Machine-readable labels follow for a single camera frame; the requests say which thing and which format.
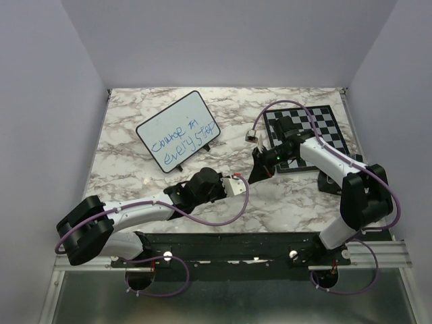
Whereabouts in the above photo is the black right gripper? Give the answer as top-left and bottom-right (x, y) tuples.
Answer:
(248, 144), (294, 184)

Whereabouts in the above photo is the black framed whiteboard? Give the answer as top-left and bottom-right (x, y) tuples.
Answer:
(136, 90), (221, 173)

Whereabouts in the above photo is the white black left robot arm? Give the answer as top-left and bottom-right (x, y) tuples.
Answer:
(56, 167), (246, 266)

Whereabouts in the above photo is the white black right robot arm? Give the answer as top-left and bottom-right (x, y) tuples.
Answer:
(245, 117), (393, 265)

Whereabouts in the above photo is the black grey chessboard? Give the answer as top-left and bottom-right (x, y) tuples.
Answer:
(262, 105), (351, 175)

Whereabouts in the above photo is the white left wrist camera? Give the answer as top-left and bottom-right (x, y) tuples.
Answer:
(221, 175), (246, 197)

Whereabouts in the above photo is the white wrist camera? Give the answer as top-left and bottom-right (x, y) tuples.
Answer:
(221, 175), (246, 197)
(245, 129), (265, 153)

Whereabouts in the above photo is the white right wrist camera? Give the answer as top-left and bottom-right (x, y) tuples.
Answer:
(245, 129), (265, 153)

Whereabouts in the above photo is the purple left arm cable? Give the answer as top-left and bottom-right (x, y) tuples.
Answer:
(55, 173), (251, 256)

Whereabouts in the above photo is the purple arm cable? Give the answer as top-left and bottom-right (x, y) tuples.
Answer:
(252, 100), (402, 234)
(55, 173), (251, 256)

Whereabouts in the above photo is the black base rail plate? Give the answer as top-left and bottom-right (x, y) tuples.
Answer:
(111, 232), (350, 281)

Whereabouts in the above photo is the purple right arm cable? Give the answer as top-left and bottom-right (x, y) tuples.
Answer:
(252, 100), (402, 234)

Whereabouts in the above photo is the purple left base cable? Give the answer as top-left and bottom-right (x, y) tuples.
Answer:
(119, 255), (190, 298)

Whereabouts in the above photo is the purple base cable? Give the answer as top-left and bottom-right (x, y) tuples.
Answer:
(119, 255), (190, 298)
(310, 238), (381, 295)

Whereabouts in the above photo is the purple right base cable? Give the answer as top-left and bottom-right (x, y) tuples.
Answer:
(310, 238), (381, 295)

